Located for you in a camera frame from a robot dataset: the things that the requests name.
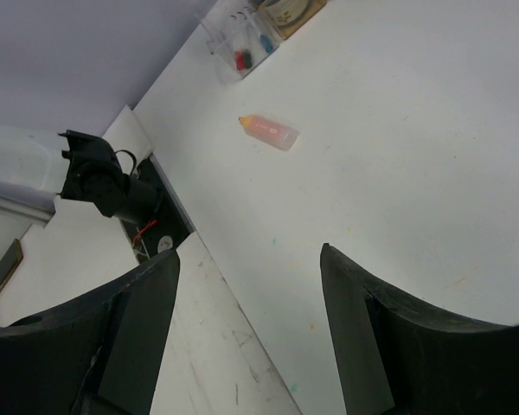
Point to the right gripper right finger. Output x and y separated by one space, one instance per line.
397 354

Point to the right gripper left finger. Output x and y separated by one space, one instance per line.
99 353

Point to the orange pencil-shaped highlighter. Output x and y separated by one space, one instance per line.
279 136

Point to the black cap marker pen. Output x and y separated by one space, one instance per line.
247 59

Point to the red cap marker pen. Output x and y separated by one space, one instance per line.
240 58

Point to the blue cap marker pen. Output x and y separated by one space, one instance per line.
266 43

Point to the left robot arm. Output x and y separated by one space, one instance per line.
73 165

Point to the clear plastic bin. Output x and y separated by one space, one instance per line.
232 26

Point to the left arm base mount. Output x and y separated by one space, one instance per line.
168 227

